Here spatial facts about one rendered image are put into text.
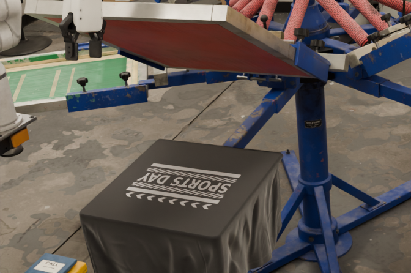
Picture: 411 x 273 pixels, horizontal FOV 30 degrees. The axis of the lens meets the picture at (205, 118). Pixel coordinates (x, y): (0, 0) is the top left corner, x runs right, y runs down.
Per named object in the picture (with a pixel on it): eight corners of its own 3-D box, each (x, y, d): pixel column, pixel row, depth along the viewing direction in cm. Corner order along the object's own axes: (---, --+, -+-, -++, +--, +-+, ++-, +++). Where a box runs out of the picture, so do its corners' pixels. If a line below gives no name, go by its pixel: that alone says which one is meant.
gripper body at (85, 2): (82, -18, 180) (83, 30, 182) (56, -19, 171) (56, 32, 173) (109, -17, 177) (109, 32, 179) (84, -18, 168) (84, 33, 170)
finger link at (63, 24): (79, 8, 174) (79, 33, 176) (58, 11, 168) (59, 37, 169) (83, 8, 174) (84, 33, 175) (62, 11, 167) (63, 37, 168)
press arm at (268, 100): (177, 231, 221) (175, 213, 218) (159, 228, 223) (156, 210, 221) (314, 71, 319) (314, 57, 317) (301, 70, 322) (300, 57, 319)
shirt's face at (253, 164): (216, 239, 200) (216, 237, 199) (78, 214, 219) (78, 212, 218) (281, 154, 238) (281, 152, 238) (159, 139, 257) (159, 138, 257)
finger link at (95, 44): (96, 28, 183) (96, 56, 184) (88, 29, 180) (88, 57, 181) (107, 29, 182) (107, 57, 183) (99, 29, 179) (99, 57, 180)
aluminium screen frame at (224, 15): (225, 21, 175) (227, 4, 175) (23, 13, 201) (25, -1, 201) (324, 79, 246) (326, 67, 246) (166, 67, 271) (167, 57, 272)
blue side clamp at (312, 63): (297, 65, 218) (300, 41, 218) (281, 64, 220) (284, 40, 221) (327, 82, 245) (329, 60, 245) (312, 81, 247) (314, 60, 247)
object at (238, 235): (236, 359, 218) (221, 234, 200) (225, 356, 219) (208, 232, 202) (292, 266, 255) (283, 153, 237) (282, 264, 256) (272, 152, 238)
